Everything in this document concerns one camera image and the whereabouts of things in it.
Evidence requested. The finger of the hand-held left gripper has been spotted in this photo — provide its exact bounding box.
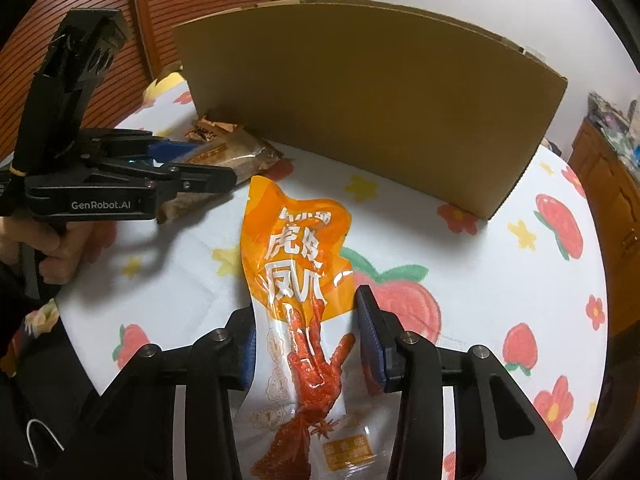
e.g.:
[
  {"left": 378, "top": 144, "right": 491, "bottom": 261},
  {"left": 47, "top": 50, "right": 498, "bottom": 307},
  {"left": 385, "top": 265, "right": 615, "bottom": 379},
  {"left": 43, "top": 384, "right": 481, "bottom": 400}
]
[
  {"left": 95, "top": 162, "right": 237, "bottom": 207},
  {"left": 85, "top": 129, "right": 202, "bottom": 162}
]

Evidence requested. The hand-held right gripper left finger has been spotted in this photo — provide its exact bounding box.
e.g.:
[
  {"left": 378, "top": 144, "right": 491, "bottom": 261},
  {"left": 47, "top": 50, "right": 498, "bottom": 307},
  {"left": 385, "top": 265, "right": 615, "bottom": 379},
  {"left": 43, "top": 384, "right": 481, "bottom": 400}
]
[{"left": 65, "top": 305, "right": 258, "bottom": 480}]

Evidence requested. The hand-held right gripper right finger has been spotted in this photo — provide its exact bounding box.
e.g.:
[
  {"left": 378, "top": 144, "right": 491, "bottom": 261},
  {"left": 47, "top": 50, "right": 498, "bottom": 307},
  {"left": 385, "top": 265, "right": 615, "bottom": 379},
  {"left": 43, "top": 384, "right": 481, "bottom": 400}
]
[{"left": 355, "top": 285, "right": 576, "bottom": 480}]

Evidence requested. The brown clear snack packet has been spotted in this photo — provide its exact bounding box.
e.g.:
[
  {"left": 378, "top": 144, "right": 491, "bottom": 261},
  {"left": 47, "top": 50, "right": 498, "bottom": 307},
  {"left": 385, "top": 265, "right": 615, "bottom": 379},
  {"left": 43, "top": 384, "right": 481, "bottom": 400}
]
[{"left": 156, "top": 114, "right": 284, "bottom": 224}]

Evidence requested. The orange chicken feet snack packet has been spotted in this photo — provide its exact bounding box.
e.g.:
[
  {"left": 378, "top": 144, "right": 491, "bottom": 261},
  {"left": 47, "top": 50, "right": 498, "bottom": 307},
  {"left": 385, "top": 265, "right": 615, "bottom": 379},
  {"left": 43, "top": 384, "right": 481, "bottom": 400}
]
[{"left": 234, "top": 175, "right": 397, "bottom": 480}]

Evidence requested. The brown cardboard box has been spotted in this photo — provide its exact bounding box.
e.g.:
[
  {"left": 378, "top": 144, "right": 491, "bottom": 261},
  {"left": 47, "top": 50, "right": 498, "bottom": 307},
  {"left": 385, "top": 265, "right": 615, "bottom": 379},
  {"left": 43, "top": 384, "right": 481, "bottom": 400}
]
[{"left": 171, "top": 0, "right": 570, "bottom": 222}]

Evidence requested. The person's left hand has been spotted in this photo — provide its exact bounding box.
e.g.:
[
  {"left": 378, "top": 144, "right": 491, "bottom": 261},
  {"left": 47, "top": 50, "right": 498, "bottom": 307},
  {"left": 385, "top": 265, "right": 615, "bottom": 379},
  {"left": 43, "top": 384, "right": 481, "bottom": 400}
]
[{"left": 0, "top": 219, "right": 102, "bottom": 287}]

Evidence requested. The white fruit printed blanket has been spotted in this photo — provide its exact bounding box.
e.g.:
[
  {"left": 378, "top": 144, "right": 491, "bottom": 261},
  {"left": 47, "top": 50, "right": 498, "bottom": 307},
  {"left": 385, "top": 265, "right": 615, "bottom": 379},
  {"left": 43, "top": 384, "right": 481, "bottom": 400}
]
[{"left": 55, "top": 72, "right": 610, "bottom": 480}]

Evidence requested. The floral cloth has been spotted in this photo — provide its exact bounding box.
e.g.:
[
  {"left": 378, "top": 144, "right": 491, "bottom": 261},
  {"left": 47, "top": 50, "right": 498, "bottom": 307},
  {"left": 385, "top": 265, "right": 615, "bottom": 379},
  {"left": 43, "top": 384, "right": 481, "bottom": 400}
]
[{"left": 19, "top": 299, "right": 62, "bottom": 338}]

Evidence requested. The wooden louvered wardrobe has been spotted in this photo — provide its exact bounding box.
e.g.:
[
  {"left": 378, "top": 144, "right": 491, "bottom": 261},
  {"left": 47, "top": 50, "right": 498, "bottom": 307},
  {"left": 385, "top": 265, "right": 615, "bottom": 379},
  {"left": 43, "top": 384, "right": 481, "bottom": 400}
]
[{"left": 0, "top": 0, "right": 302, "bottom": 161}]

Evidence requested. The wooden cabinet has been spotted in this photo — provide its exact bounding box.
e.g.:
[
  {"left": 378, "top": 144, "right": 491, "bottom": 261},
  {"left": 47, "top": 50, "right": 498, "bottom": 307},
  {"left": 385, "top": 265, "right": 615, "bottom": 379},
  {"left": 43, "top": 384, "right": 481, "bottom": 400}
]
[{"left": 567, "top": 117, "right": 640, "bottom": 343}]

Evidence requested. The stack of printed cloths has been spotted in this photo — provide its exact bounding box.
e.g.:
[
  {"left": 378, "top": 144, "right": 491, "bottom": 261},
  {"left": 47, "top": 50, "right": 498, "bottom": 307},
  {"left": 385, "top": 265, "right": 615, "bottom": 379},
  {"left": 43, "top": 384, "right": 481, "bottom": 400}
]
[{"left": 587, "top": 91, "right": 640, "bottom": 133}]

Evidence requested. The white cable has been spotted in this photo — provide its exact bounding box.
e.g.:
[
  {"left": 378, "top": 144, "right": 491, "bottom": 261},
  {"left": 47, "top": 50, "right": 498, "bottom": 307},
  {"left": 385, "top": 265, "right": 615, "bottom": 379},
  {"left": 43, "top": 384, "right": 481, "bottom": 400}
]
[{"left": 26, "top": 418, "right": 65, "bottom": 467}]

